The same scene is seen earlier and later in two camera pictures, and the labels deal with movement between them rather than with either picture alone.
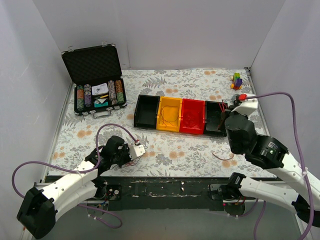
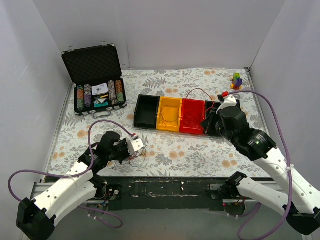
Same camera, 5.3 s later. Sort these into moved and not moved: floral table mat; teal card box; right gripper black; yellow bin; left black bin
Moved: right gripper black
Not moved: teal card box; left black bin; yellow bin; floral table mat
